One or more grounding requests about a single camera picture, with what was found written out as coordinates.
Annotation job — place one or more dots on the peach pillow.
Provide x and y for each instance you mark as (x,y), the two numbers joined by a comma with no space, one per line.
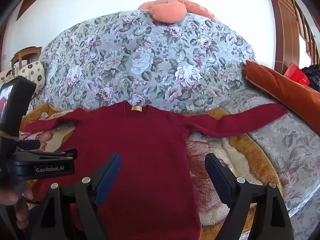
(167,11)

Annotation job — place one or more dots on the grey floral quilt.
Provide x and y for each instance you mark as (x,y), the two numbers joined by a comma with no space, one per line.
(140,62)

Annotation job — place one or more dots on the person's left hand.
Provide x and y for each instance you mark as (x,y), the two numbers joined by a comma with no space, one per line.
(21,212)

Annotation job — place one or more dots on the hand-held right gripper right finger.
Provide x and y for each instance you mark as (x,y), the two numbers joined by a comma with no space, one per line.
(220,180)

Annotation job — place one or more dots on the red bag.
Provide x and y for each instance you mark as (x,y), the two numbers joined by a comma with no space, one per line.
(296,73)

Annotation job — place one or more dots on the beige orange fleece blanket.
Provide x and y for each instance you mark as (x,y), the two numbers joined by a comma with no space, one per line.
(225,150)

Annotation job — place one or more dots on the cream dotted pillow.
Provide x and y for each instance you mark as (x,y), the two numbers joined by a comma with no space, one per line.
(32,72)

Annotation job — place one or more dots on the black cloth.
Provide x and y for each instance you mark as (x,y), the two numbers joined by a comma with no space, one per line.
(313,76)

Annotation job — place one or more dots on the wooden chair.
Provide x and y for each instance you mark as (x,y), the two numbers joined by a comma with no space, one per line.
(25,52)

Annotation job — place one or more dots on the dark red sweater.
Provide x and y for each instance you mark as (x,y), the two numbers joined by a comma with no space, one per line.
(150,155)

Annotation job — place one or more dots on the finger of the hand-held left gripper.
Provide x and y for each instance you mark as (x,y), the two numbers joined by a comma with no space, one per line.
(50,155)
(30,144)

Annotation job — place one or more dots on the pale floral bed sheet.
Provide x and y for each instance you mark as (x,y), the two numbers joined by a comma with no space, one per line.
(287,142)

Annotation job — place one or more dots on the brown wooden panel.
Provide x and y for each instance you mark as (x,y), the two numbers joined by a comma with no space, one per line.
(26,5)

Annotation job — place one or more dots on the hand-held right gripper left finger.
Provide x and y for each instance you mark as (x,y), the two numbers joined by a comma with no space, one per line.
(108,180)

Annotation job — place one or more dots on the rust orange velvet cushion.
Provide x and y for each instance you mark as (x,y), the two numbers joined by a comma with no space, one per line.
(280,87)

